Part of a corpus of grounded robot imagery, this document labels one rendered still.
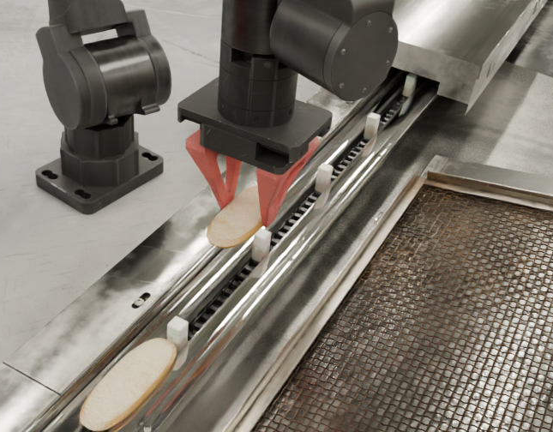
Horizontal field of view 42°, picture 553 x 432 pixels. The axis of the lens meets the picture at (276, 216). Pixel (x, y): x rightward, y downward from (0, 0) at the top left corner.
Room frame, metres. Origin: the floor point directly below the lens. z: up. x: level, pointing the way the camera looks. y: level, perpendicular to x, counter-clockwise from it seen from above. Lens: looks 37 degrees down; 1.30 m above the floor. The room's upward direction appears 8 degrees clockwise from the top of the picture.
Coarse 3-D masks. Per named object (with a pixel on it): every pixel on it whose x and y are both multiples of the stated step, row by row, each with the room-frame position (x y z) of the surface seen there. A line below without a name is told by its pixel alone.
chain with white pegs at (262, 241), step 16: (416, 80) 0.91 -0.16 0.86; (400, 96) 0.91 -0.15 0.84; (368, 128) 0.78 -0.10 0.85; (320, 176) 0.65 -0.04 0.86; (336, 176) 0.70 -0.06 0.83; (320, 192) 0.65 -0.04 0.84; (304, 208) 0.62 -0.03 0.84; (288, 224) 0.59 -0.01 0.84; (256, 240) 0.53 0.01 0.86; (272, 240) 0.56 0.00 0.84; (256, 256) 0.53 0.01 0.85; (240, 272) 0.51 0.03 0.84; (224, 288) 0.48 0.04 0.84; (208, 304) 0.46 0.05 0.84; (176, 320) 0.41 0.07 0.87; (176, 336) 0.40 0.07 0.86; (192, 336) 0.42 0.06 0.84
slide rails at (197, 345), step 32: (384, 96) 0.88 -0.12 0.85; (416, 96) 0.89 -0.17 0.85; (352, 128) 0.79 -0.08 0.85; (384, 128) 0.80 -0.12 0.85; (320, 160) 0.70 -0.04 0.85; (352, 160) 0.71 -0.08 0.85; (288, 192) 0.63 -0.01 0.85; (224, 256) 0.51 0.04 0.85; (192, 288) 0.47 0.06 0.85; (256, 288) 0.48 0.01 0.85; (160, 320) 0.42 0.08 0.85; (224, 320) 0.43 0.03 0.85; (128, 352) 0.38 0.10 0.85; (192, 352) 0.39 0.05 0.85; (96, 384) 0.35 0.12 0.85; (160, 384) 0.36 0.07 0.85; (64, 416) 0.32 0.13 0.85; (128, 416) 0.32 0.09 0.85
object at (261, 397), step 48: (432, 192) 0.61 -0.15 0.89; (480, 192) 0.60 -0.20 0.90; (528, 192) 0.59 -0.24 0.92; (384, 240) 0.52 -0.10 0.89; (336, 288) 0.45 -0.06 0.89; (480, 288) 0.45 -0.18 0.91; (528, 288) 0.46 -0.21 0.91; (432, 336) 0.39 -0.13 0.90; (432, 384) 0.34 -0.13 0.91; (528, 384) 0.35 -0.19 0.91
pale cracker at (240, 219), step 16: (256, 192) 0.50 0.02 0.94; (224, 208) 0.47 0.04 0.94; (240, 208) 0.47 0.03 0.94; (256, 208) 0.47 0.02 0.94; (224, 224) 0.45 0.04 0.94; (240, 224) 0.45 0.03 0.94; (256, 224) 0.46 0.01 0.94; (208, 240) 0.43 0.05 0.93; (224, 240) 0.43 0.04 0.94; (240, 240) 0.44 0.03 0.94
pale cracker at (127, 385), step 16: (144, 352) 0.38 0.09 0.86; (160, 352) 0.38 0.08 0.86; (176, 352) 0.39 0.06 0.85; (112, 368) 0.36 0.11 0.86; (128, 368) 0.36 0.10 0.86; (144, 368) 0.36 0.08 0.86; (160, 368) 0.37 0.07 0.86; (112, 384) 0.34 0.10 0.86; (128, 384) 0.34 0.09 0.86; (144, 384) 0.35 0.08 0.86; (96, 400) 0.33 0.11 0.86; (112, 400) 0.33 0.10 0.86; (128, 400) 0.33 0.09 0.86; (80, 416) 0.32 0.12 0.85; (96, 416) 0.32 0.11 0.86; (112, 416) 0.32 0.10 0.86
